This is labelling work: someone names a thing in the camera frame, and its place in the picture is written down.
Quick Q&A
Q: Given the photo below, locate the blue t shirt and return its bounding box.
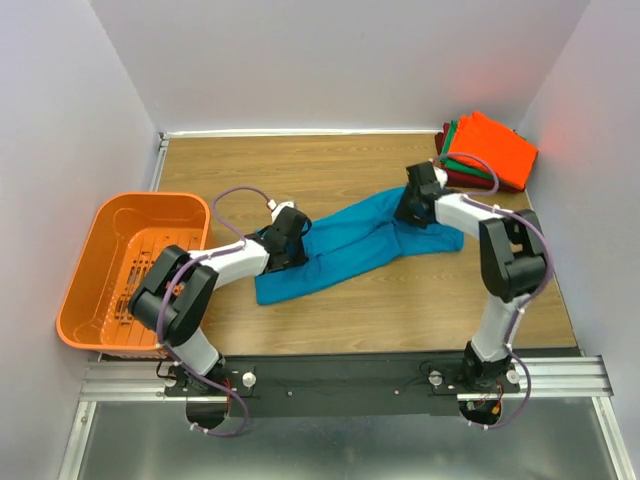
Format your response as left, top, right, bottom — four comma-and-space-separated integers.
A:
255, 187, 465, 306

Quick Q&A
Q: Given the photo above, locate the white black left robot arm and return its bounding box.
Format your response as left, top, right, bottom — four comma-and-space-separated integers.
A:
128, 202, 312, 395

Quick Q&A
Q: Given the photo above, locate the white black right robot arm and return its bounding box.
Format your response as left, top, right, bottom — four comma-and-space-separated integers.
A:
394, 161, 553, 392

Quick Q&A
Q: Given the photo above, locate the folded orange t shirt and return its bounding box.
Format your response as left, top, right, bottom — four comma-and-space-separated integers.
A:
447, 111, 538, 190

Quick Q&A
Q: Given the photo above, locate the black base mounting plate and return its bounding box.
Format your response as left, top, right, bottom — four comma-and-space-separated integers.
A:
164, 351, 521, 424

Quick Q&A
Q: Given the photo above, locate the orange plastic laundry basket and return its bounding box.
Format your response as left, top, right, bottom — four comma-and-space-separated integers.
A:
56, 192, 211, 359

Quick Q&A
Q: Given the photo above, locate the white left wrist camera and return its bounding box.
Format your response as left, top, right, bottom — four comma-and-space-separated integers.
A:
267, 200, 296, 217

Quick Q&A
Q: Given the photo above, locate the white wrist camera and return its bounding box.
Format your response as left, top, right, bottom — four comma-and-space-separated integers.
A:
267, 200, 296, 217
434, 167, 448, 187

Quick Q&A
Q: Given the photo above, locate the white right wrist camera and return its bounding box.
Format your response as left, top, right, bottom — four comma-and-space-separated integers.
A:
434, 167, 448, 187

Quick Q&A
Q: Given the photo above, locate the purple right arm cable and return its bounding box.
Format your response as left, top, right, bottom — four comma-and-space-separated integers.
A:
432, 152, 556, 432

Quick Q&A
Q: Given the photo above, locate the aluminium frame rail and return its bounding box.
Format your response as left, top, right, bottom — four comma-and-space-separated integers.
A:
59, 349, 635, 479

